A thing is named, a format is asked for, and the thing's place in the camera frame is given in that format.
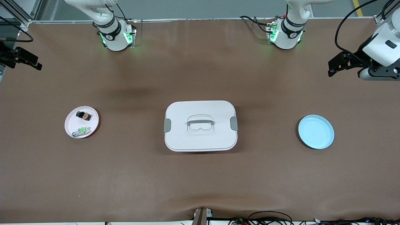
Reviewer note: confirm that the pink round plate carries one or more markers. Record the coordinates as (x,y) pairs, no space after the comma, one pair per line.
(72,122)

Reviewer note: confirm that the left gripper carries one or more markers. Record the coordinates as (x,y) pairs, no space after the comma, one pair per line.
(357,60)

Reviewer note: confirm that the brown table cloth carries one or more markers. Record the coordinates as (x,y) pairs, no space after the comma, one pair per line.
(200,78)

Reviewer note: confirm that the brown table edge bracket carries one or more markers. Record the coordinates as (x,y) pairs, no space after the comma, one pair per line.
(200,217)

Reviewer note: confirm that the grey box latch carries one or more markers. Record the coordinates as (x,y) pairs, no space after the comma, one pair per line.
(234,123)
(167,125)

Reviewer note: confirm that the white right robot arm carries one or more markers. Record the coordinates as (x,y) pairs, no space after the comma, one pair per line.
(112,34)

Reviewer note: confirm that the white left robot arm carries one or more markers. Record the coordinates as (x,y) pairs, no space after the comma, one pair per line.
(287,34)

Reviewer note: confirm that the orange and black switch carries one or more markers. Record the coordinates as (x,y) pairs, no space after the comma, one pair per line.
(83,115)

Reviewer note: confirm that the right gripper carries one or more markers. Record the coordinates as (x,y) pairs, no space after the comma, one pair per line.
(9,56)

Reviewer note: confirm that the silver base connector bracket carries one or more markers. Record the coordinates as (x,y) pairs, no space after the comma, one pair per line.
(271,31)
(131,34)

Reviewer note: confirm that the light blue round plate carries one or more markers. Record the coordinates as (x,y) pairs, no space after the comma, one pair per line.
(315,131)

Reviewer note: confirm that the aluminium corner bracket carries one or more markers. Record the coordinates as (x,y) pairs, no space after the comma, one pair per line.
(378,19)

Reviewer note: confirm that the white lidded storage box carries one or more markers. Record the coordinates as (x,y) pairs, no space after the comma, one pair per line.
(200,140)

